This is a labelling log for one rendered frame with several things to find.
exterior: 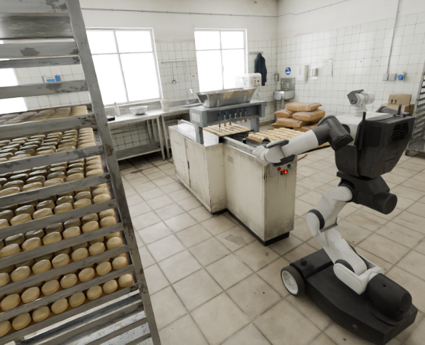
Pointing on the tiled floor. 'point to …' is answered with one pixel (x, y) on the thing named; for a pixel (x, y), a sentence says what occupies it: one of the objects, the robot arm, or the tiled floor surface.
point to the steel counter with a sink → (152, 126)
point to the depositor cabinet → (200, 168)
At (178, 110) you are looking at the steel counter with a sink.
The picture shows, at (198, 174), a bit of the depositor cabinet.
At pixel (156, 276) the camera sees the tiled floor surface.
